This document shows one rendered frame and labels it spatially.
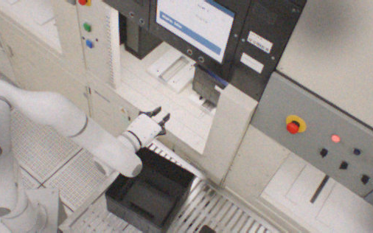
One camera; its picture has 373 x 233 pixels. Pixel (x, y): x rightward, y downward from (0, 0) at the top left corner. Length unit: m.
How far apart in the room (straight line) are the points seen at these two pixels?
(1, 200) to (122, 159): 0.41
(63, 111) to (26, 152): 1.77
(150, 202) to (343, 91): 0.99
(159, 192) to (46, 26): 1.13
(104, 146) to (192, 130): 0.69
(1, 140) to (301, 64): 0.83
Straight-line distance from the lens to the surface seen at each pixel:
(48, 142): 2.88
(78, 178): 2.71
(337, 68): 1.14
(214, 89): 1.79
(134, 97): 1.95
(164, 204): 1.79
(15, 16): 2.43
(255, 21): 1.16
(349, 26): 1.06
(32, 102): 1.10
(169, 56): 2.10
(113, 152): 1.27
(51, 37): 2.28
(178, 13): 1.33
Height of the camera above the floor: 2.43
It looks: 55 degrees down
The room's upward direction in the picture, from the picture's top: 11 degrees clockwise
